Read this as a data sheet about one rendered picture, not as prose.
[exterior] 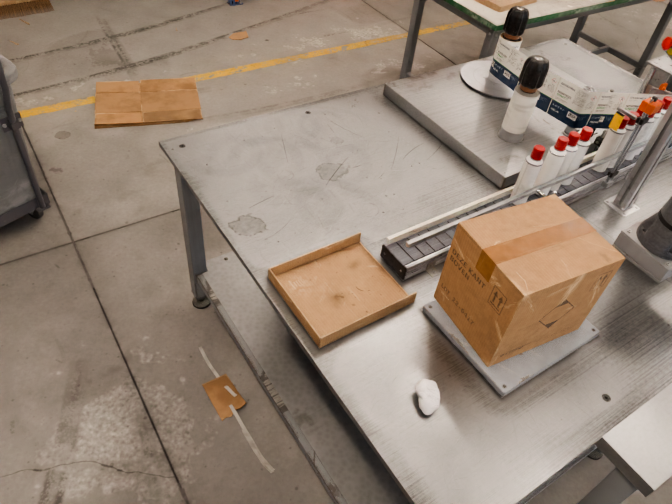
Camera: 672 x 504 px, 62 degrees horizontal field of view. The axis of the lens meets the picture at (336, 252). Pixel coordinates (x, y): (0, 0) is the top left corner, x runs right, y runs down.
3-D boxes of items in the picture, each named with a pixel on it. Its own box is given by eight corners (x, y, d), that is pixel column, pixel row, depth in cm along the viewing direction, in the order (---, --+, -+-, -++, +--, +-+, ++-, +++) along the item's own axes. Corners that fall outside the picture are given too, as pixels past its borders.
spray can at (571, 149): (549, 180, 185) (574, 127, 170) (561, 189, 182) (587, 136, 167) (539, 184, 182) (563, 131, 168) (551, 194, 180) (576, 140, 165)
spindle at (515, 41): (497, 71, 234) (520, 1, 213) (513, 81, 229) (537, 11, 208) (482, 75, 230) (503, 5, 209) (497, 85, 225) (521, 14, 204)
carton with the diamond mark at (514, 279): (520, 266, 159) (555, 193, 140) (578, 329, 145) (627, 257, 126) (432, 296, 148) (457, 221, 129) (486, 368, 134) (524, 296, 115)
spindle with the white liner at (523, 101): (510, 126, 206) (538, 49, 185) (528, 139, 201) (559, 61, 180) (493, 132, 202) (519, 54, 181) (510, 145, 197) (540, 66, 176)
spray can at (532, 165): (516, 194, 178) (539, 140, 163) (528, 204, 175) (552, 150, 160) (505, 199, 175) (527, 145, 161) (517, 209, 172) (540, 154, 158)
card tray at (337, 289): (358, 241, 163) (360, 231, 160) (414, 302, 149) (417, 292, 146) (268, 278, 150) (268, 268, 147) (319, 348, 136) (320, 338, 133)
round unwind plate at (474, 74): (497, 57, 245) (497, 55, 244) (549, 90, 228) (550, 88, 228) (445, 71, 232) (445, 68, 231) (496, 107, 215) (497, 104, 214)
